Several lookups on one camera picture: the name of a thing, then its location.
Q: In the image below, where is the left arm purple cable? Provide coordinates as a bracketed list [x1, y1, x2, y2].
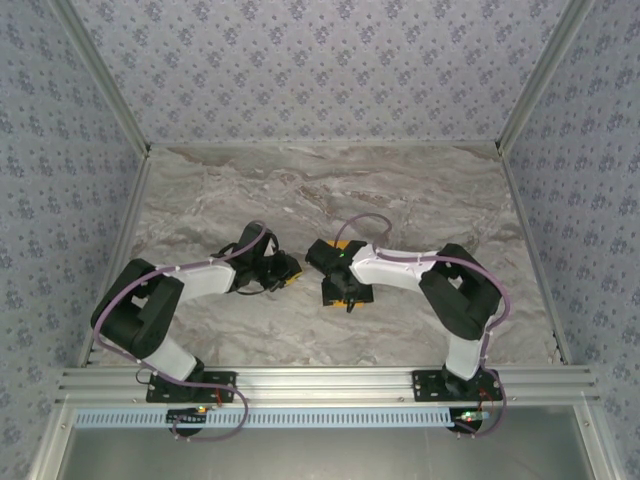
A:
[94, 219, 250, 444]

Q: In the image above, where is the small black controller board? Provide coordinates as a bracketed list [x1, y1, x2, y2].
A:
[452, 408, 494, 436]
[166, 407, 212, 427]

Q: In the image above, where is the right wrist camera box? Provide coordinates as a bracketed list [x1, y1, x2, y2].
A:
[304, 238, 343, 275]

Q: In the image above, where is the aluminium table side rail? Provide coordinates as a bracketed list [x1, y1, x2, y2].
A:
[77, 149, 154, 369]
[497, 143, 575, 366]

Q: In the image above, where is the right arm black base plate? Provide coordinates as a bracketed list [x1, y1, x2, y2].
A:
[409, 368, 505, 404]

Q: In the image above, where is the orange paper sheet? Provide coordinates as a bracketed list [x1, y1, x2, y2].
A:
[321, 239, 376, 310]

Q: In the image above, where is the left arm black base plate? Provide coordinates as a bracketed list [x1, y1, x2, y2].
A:
[145, 370, 237, 404]

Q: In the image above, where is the aluminium frame post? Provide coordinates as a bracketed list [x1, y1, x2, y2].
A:
[49, 0, 154, 157]
[494, 0, 597, 151]

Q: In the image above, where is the aluminium mounting beam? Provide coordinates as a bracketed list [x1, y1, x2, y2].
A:
[55, 364, 601, 406]

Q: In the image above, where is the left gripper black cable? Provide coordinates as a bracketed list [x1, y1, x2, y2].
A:
[234, 279, 281, 297]

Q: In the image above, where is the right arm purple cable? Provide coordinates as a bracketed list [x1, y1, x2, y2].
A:
[333, 213, 512, 440]

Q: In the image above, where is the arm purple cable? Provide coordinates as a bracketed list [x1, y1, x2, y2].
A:
[94, 219, 250, 444]
[333, 213, 512, 440]

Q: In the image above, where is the aluminium table end rail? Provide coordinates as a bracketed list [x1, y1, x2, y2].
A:
[147, 141, 501, 150]

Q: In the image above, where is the slotted pale cable duct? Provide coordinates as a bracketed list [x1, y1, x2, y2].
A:
[73, 407, 464, 430]

